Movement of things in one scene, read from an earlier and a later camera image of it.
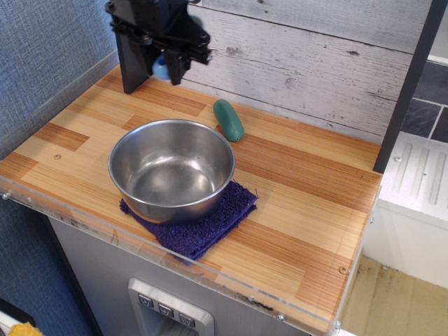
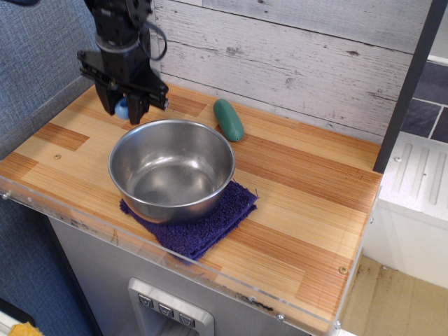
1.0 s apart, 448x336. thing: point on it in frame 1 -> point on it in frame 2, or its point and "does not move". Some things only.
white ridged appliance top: x=415 y=179 does not move
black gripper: x=159 y=24 -> x=128 y=72
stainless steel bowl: x=170 y=171 does not move
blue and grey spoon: x=160 y=69 -> x=122 y=109
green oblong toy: x=228 y=120 does not move
